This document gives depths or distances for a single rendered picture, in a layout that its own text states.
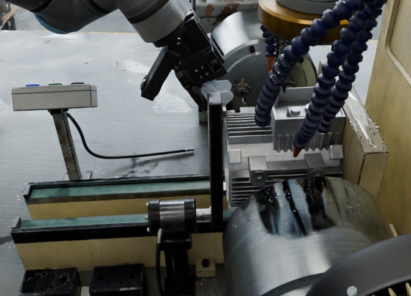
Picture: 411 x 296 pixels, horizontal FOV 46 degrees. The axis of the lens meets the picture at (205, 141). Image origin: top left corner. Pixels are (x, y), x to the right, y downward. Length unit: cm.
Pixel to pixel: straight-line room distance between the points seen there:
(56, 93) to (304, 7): 59
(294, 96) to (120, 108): 72
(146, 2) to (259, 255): 42
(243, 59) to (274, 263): 55
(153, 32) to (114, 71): 91
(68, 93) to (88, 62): 71
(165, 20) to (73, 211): 49
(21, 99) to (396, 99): 77
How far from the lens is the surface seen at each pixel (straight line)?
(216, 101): 68
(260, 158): 86
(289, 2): 75
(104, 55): 183
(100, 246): 101
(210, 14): 125
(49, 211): 110
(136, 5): 79
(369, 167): 81
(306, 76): 111
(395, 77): 98
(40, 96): 111
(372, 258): 36
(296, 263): 60
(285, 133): 85
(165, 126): 141
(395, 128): 99
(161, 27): 80
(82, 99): 109
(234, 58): 106
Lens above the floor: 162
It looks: 38 degrees down
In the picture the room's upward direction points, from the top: 2 degrees counter-clockwise
